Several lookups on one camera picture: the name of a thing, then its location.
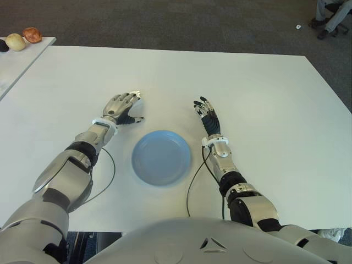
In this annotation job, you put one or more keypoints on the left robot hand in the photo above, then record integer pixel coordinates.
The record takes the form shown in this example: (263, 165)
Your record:
(118, 105)

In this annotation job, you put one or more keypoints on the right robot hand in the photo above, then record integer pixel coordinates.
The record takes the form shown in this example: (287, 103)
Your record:
(211, 123)

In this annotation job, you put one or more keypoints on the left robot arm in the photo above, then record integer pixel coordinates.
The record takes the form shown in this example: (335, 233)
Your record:
(63, 170)

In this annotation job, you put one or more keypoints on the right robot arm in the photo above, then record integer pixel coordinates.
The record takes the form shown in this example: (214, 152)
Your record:
(228, 162)

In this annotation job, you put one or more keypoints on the blue round plate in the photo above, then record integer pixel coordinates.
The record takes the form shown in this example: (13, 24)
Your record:
(160, 159)

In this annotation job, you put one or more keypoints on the white side table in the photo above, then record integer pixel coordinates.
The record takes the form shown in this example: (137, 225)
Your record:
(19, 63)

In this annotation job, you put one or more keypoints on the reddish brown bread roll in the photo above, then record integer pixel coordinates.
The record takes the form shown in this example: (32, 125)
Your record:
(32, 35)

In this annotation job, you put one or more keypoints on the grey robot torso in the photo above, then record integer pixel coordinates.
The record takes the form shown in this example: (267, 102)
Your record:
(192, 242)

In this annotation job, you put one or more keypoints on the black round object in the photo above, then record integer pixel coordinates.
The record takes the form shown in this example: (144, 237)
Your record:
(3, 45)

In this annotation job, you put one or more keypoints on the seated person in jeans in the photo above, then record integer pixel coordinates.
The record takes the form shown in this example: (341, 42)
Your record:
(334, 19)

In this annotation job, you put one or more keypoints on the black office chair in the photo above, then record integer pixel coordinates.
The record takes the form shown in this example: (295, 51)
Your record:
(343, 27)

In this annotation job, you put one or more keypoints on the white crumpled plastic bag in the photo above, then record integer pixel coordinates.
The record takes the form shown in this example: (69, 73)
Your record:
(331, 235)

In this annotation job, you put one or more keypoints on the black metal frame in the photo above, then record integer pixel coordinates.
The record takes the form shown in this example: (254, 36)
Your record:
(83, 247)

